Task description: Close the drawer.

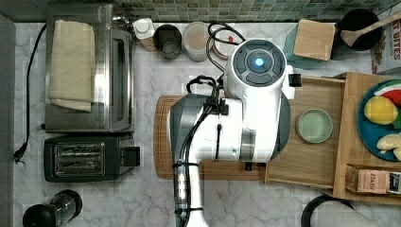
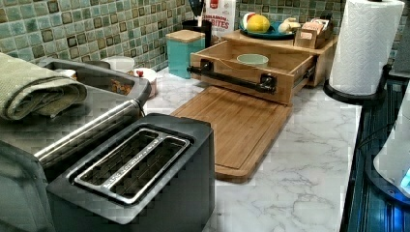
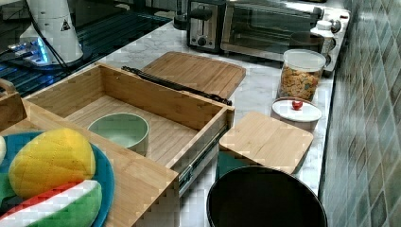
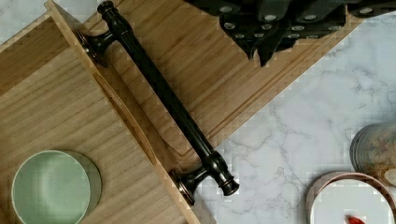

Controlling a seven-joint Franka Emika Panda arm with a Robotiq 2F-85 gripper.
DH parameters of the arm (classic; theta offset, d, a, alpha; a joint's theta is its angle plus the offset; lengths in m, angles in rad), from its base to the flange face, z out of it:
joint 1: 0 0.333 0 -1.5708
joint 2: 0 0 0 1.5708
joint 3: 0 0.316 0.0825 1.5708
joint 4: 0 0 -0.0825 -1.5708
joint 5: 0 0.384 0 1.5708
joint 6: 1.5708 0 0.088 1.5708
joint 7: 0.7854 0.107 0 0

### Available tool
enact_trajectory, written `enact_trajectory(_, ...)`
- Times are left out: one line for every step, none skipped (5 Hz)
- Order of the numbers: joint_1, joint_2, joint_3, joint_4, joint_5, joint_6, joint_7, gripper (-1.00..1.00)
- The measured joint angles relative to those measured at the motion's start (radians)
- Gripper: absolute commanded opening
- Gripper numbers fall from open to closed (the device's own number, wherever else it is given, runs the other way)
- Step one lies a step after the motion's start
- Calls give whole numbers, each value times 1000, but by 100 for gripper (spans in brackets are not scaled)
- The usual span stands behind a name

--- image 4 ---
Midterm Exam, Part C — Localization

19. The green ceramic bowl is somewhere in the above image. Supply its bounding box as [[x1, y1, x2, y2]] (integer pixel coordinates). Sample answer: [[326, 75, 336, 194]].
[[11, 150, 102, 224]]

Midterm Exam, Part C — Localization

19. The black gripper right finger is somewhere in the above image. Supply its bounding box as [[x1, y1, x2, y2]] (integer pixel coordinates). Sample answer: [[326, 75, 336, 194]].
[[258, 0, 395, 66]]

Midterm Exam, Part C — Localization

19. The bamboo cutting board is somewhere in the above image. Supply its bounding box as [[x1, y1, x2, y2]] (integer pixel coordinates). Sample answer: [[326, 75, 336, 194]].
[[96, 0, 360, 170]]

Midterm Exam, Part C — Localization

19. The clear cereal jar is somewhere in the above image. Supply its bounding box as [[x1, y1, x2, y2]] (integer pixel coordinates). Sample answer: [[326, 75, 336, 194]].
[[350, 122, 396, 187]]

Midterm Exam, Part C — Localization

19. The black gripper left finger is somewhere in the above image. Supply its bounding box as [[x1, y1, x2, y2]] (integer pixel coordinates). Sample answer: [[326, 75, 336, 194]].
[[185, 0, 289, 61]]

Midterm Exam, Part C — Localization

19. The black drawer handle bar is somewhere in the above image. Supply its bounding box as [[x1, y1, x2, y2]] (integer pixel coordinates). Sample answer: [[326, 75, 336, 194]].
[[76, 0, 239, 204]]

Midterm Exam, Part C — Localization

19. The wooden drawer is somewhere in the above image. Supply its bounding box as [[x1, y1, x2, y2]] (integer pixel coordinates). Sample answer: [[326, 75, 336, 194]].
[[1, 0, 216, 224]]

